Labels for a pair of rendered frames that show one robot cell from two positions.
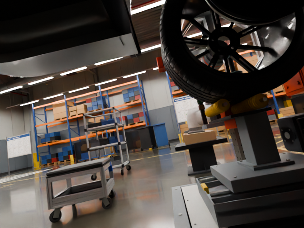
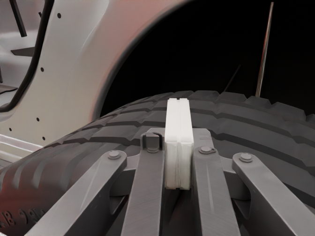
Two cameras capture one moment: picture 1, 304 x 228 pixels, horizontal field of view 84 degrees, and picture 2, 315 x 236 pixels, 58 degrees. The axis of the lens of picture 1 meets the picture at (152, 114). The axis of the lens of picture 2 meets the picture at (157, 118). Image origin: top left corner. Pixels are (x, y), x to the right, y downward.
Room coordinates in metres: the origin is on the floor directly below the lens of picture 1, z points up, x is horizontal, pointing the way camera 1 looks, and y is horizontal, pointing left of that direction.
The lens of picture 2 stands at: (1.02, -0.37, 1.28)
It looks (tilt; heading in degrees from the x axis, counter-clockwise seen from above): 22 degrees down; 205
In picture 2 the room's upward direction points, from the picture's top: 2 degrees counter-clockwise
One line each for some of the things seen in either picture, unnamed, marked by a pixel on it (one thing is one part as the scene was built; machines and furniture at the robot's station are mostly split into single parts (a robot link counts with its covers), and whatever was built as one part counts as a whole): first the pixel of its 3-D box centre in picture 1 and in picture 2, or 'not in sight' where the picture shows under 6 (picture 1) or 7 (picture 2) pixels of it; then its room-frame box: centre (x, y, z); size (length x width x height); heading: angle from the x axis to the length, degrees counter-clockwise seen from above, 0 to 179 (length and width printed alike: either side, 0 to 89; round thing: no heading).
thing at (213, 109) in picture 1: (215, 109); not in sight; (0.86, -0.32, 0.51); 0.29 x 0.06 x 0.06; 176
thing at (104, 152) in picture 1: (96, 148); not in sight; (5.92, 2.14, 0.48); 1.00 x 0.60 x 0.96; 78
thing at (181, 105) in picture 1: (194, 116); not in sight; (6.82, -1.68, 0.98); 1.50 x 0.50 x 1.95; 80
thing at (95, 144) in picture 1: (107, 142); not in sight; (2.68, 0.78, 0.50); 0.54 x 0.42 x 1.00; 86
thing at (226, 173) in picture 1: (257, 142); not in sight; (0.78, -0.44, 0.32); 0.40 x 0.30 x 0.28; 86
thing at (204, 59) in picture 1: (213, 58); not in sight; (1.02, -0.46, 0.85); 0.21 x 0.14 x 0.14; 176
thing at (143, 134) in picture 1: (147, 138); not in sight; (7.22, 0.39, 0.49); 0.64 x 0.54 x 0.97; 160
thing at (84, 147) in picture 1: (90, 149); not in sight; (8.91, 3.53, 0.49); 1.26 x 0.85 x 0.97; 81
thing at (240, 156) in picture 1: (244, 150); not in sight; (1.30, -0.62, 0.21); 0.10 x 0.10 x 0.42; 86
